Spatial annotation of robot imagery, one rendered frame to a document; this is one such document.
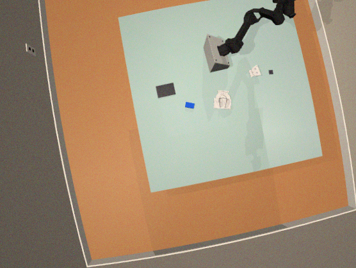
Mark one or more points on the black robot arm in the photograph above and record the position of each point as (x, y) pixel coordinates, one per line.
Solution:
(234, 45)

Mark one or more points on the blue flat block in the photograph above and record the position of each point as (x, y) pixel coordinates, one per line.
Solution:
(189, 105)

